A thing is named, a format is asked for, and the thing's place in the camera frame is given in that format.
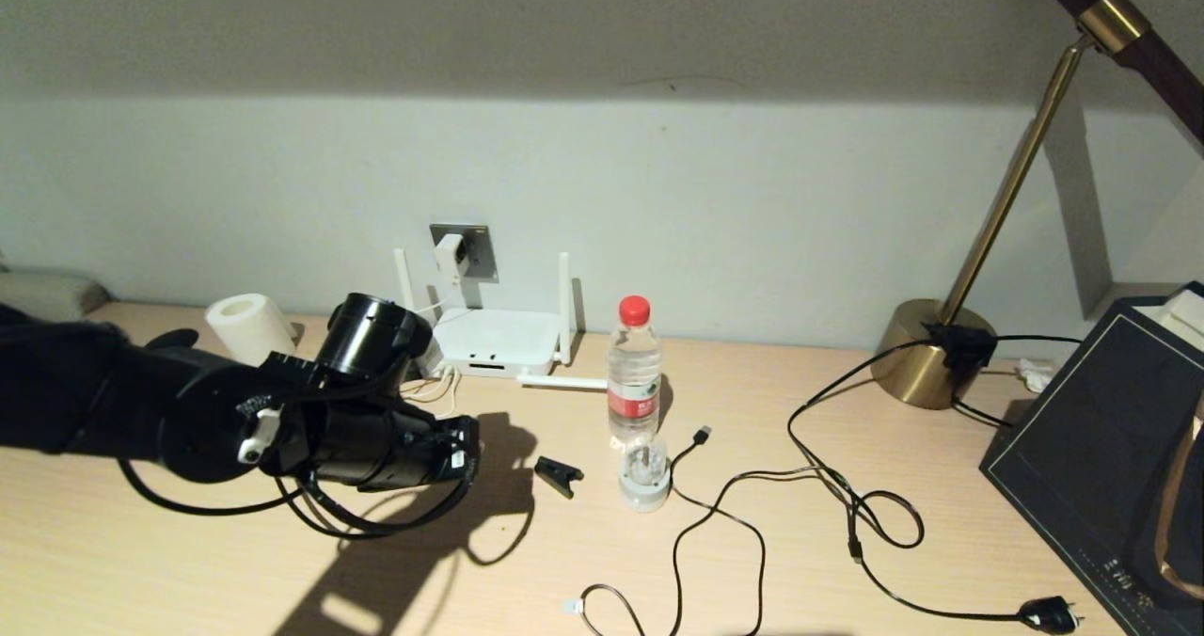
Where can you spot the clear water bottle red cap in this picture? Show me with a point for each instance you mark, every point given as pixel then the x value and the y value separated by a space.
pixel 635 401

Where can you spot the white box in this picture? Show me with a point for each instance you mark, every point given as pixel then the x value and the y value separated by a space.
pixel 1183 321

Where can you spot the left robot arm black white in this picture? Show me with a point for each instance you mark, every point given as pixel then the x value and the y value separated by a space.
pixel 141 401

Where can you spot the small white clear-dome humidifier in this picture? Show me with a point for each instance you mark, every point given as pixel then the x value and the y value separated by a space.
pixel 645 490

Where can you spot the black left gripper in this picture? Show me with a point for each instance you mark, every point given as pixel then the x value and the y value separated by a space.
pixel 461 448

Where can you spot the dark blue gift bag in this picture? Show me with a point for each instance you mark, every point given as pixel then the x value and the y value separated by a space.
pixel 1091 467

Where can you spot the grey cushion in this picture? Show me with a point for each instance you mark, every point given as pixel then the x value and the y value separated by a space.
pixel 42 293

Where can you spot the brass desk lamp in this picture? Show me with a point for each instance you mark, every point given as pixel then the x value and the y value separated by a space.
pixel 917 363

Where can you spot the grey wall power socket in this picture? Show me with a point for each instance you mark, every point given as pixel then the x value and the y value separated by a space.
pixel 482 246

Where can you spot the white toilet paper roll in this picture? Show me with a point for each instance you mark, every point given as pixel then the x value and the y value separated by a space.
pixel 246 325

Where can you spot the white wifi router with antennas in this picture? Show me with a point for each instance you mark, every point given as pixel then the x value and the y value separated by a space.
pixel 499 335

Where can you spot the black block on lamp base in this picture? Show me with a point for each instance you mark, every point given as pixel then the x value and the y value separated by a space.
pixel 964 346

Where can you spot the small white crumpled item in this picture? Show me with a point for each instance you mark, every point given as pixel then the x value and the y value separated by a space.
pixel 1035 377

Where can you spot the small black plastic clip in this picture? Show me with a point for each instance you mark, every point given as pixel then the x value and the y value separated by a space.
pixel 557 474

